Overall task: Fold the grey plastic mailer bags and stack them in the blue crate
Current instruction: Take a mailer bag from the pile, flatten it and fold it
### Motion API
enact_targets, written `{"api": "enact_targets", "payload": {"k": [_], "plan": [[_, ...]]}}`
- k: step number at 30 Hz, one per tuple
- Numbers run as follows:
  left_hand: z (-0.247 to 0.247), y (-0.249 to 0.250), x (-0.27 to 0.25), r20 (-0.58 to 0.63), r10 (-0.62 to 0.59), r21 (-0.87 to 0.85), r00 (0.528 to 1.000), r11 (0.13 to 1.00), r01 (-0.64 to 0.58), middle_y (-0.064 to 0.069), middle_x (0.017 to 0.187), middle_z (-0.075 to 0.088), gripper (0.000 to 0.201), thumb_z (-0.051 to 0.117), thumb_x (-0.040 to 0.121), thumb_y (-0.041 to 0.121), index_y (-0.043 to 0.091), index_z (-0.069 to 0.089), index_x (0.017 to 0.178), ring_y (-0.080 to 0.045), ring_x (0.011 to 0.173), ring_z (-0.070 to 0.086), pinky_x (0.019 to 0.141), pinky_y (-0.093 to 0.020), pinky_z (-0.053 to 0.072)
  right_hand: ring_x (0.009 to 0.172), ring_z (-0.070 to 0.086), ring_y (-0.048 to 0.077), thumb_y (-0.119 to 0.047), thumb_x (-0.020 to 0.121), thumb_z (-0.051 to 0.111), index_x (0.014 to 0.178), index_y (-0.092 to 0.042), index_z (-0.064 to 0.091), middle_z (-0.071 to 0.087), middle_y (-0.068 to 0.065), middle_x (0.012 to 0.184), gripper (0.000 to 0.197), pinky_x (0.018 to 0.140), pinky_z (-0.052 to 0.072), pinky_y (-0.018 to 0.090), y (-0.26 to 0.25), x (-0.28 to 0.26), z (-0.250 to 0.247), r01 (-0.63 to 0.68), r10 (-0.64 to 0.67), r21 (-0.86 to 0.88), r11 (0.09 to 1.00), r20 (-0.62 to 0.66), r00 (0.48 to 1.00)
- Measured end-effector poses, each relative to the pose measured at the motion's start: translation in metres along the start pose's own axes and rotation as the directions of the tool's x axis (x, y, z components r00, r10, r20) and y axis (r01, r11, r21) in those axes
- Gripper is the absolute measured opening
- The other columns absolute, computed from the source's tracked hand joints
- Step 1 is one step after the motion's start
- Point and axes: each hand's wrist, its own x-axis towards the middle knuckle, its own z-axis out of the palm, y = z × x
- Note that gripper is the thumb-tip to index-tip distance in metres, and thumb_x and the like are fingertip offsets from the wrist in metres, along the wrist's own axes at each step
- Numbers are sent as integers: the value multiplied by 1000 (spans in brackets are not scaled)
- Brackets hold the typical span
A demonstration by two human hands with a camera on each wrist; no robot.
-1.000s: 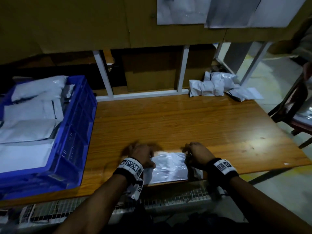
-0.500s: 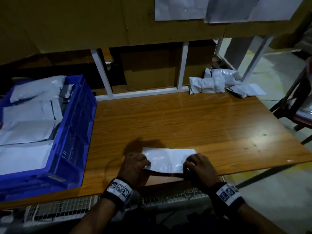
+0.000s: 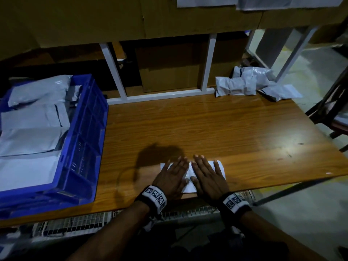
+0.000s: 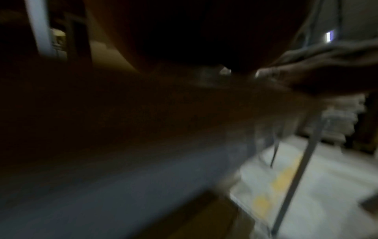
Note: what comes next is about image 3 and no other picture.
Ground white metal shelf leg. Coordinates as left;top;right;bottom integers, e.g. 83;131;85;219
200;33;218;91
99;43;128;100
274;27;319;83

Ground person's right forearm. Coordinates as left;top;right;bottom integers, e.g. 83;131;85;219
239;211;327;261

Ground white printed paper sheet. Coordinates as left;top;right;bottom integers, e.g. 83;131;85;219
288;0;344;10
177;0;240;9
237;0;294;11

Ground person's left forearm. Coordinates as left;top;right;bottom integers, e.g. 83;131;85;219
68;201;150;261

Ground packed white bags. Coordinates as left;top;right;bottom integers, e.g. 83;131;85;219
0;74;82;192

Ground person's left hand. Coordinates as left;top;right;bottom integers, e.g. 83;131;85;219
152;156;191;200

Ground person's right hand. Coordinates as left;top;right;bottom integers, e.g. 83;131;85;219
190;155;231;203

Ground white wire rack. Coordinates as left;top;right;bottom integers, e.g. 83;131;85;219
30;190;256;240

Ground brown wooden chair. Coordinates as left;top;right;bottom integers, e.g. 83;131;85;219
306;68;348;153

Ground blue plastic crate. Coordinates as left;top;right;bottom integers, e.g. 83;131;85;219
0;74;109;219

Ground wooden table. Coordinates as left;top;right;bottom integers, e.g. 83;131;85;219
0;94;348;229

